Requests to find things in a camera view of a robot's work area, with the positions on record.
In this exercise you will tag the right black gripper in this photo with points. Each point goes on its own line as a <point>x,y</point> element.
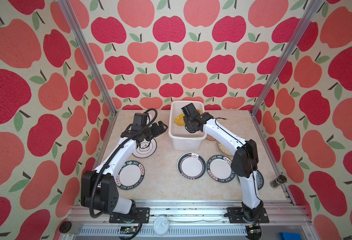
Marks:
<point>188,128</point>

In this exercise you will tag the blue object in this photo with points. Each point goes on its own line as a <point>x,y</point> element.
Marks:
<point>289,236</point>

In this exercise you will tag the pink ribbed glass plate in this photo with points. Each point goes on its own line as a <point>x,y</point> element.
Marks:
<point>210,138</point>

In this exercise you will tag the cream plate with plant drawing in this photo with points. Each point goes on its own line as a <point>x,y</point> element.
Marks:
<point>223,149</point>

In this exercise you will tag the yellow dotted scalloped plate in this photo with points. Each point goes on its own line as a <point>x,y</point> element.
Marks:
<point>179,121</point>

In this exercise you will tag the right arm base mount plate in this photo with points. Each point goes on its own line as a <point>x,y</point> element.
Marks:
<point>247,216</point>

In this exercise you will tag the left aluminium frame post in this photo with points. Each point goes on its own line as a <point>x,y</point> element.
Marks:
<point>74,24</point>

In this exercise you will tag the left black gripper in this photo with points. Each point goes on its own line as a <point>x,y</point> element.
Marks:
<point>157,132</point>

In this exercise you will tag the white round cap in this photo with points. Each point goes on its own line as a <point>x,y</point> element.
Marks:
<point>161,226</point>

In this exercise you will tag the white plastic bin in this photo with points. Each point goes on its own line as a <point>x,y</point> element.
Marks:
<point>182,140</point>

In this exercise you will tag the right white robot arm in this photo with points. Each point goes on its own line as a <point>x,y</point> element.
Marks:
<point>245,157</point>

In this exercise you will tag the blue patterned plate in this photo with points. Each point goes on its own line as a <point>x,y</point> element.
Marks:
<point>259,180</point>

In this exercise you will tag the white plate green text rim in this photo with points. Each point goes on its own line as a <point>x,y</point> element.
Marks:
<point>130,176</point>

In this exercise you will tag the black round knob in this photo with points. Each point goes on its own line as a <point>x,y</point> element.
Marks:
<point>65,227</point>

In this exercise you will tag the white plate green lettered rim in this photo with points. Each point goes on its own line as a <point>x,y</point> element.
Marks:
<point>219,169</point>

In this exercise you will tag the white plate green red rim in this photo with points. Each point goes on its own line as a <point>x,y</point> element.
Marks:
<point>191,166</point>

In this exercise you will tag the white plate black flower outline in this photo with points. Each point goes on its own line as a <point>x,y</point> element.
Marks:
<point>145,149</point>

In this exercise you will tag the aluminium front rail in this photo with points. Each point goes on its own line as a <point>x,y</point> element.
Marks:
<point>193,220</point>

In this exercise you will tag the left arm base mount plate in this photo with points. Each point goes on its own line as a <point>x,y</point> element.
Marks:
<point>139,215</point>

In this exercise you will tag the small metal cylinder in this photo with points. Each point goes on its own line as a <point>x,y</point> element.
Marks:
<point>281,179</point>

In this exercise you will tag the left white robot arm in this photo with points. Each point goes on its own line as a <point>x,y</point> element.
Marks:
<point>99,191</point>

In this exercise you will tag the aluminium frame post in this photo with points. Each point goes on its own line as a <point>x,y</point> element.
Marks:
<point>302,26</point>
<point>74,24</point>

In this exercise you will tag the right aluminium frame post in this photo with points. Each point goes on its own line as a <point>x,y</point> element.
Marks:
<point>302,26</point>

